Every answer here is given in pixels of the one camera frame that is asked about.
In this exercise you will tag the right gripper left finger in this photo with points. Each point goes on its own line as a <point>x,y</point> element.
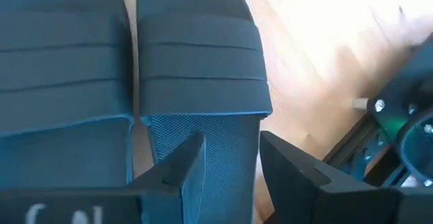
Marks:
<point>176,190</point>

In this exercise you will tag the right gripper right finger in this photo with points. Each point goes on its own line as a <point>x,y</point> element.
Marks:
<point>291,190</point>

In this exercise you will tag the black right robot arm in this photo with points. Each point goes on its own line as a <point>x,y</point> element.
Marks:
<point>399,92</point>

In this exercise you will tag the small beige peg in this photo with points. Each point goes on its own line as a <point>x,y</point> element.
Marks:
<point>360,104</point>

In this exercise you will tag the black aluminium table frame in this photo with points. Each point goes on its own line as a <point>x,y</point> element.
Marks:
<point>355,159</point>

